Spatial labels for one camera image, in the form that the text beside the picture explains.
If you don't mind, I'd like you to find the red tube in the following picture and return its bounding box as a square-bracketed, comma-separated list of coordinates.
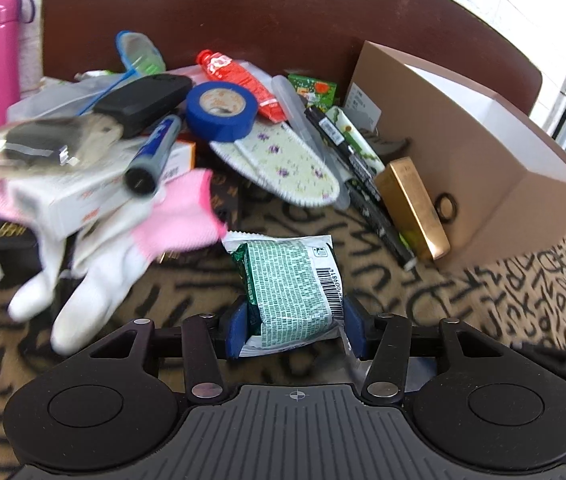
[196, 49, 286, 124]

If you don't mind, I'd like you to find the black car key fob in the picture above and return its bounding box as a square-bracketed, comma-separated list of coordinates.
[92, 74, 194, 139]

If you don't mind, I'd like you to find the green candy packet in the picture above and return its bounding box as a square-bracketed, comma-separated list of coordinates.
[287, 74, 337, 110]

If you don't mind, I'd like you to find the white barcode box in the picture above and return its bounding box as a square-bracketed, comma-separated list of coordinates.
[7, 136, 198, 241]

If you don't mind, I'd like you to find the floral shoe insole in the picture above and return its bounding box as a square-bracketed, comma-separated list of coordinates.
[209, 119, 340, 207]

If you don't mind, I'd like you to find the white pink glove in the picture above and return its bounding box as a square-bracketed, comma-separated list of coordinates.
[0, 168, 228, 356]

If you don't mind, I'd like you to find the pinkish brown cardboard box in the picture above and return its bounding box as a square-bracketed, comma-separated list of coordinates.
[346, 41, 566, 271]

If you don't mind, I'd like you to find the blue tape roll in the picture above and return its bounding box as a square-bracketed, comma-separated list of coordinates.
[185, 81, 258, 142]

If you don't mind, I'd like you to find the gold rectangular box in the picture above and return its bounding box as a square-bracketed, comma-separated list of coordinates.
[375, 157, 451, 261]

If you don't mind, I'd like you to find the blue marker pen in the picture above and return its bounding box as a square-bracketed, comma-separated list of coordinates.
[123, 114, 182, 197]

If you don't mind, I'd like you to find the green white snack packet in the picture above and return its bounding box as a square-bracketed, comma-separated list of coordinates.
[222, 232, 344, 359]

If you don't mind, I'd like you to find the black pen with white label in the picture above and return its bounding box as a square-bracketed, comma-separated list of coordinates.
[304, 105, 417, 271]

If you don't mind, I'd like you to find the dark brown headboard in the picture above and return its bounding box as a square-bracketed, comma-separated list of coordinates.
[42, 0, 542, 112]

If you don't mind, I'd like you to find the black item in plastic bag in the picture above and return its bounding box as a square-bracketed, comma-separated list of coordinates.
[0, 114, 123, 179]

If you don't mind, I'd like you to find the blue rimmed plastic container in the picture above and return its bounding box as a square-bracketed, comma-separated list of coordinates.
[116, 30, 167, 76]

